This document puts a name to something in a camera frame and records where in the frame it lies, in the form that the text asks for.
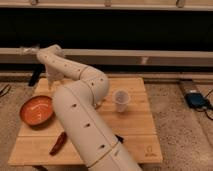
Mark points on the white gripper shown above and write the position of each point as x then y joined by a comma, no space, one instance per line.
53,75

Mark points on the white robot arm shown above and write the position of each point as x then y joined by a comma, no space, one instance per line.
73,104

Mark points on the orange ceramic bowl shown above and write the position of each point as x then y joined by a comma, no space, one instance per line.
36,110

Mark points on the red chili pepper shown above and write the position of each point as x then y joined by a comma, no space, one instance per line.
59,144

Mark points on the clear plastic cup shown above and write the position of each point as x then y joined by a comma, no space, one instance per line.
121,99

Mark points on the wooden table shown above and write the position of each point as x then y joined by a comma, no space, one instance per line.
135,125

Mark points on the black rectangular object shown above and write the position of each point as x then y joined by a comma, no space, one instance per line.
121,139

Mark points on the blue device on floor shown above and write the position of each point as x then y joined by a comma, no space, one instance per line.
196,100

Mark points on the lower wooden rail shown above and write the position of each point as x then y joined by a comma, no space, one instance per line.
116,57

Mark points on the wooden rail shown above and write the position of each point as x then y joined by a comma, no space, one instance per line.
116,57
171,5

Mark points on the upper wooden rail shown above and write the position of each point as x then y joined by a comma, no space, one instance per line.
171,5

